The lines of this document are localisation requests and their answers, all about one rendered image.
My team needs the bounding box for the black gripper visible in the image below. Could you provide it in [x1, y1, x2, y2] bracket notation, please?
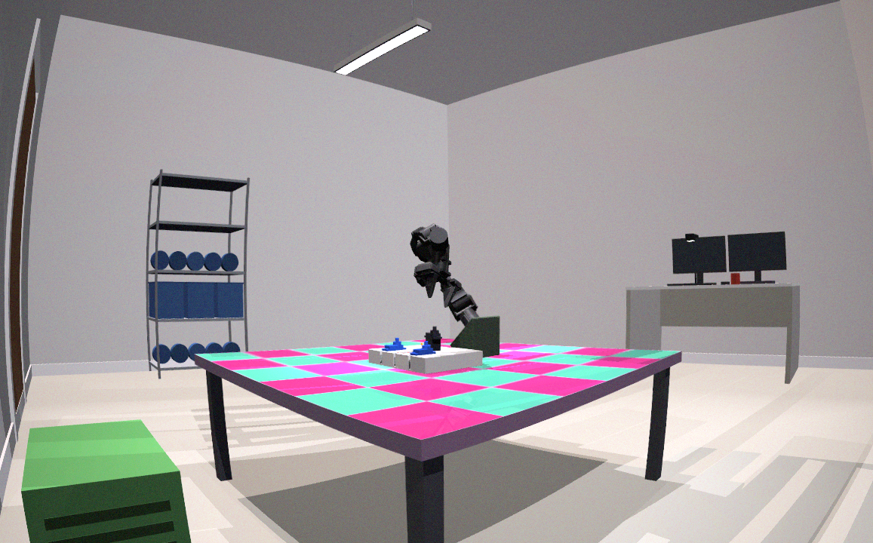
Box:
[416, 254, 462, 308]

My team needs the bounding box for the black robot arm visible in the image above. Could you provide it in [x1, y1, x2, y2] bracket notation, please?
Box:
[410, 223, 480, 326]

